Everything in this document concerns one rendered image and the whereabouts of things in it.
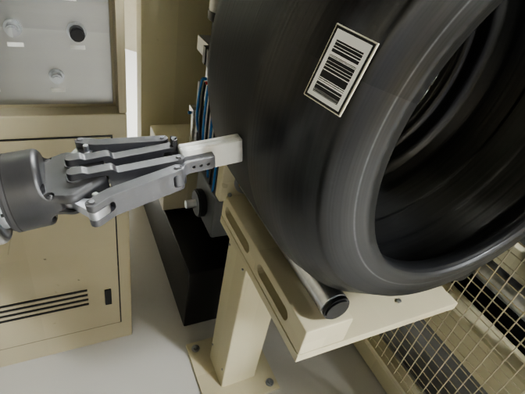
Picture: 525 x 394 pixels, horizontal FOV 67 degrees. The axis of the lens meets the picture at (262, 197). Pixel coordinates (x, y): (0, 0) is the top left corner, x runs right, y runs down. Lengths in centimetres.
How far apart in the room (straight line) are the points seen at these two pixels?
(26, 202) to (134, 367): 122
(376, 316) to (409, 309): 8
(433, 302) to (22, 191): 72
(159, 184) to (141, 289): 140
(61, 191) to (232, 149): 18
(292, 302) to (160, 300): 114
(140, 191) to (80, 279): 99
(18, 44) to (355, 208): 82
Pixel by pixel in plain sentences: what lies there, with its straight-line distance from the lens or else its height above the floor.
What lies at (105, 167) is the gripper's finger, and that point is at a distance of 41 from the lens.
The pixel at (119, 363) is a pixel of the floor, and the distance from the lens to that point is 159.
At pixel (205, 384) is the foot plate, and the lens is 153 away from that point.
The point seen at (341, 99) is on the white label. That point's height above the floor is 124.
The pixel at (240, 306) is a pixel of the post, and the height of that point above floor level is 44.
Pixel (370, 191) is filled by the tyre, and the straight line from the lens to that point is 40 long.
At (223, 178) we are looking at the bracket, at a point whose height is 91.
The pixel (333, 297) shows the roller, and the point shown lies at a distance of 60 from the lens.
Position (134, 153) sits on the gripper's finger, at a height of 113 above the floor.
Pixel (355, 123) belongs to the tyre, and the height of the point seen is 122.
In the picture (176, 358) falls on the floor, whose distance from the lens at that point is 159.
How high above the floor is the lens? 135
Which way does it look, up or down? 35 degrees down
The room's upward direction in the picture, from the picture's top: 12 degrees clockwise
